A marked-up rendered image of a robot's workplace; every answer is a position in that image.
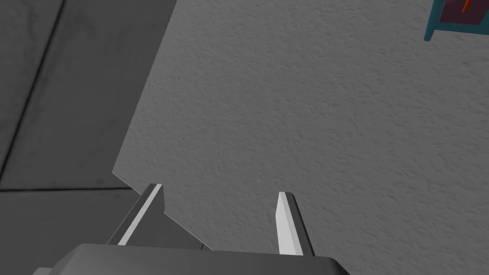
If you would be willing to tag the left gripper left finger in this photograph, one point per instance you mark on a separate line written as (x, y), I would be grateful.
(139, 217)

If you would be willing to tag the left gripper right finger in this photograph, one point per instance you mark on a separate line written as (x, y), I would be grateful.
(289, 229)

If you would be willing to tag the teal framed wall picture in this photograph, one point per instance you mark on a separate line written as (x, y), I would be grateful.
(458, 19)

